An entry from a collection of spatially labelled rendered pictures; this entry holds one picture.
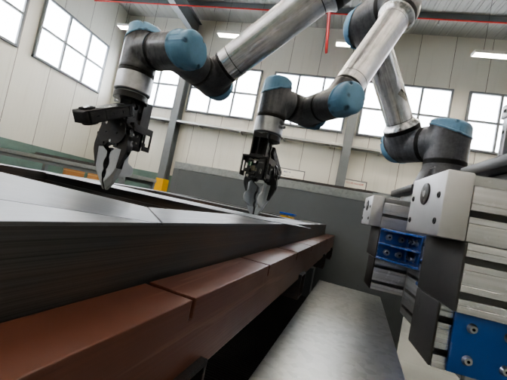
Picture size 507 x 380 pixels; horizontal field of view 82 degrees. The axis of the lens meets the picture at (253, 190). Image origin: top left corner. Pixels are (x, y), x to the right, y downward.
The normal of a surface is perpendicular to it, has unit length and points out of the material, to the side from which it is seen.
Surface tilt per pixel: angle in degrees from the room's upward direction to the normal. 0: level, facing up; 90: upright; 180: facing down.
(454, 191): 90
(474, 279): 90
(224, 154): 90
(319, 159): 90
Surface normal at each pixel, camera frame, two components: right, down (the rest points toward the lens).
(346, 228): -0.33, -0.11
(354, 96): 0.46, 0.05
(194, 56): 0.88, 0.15
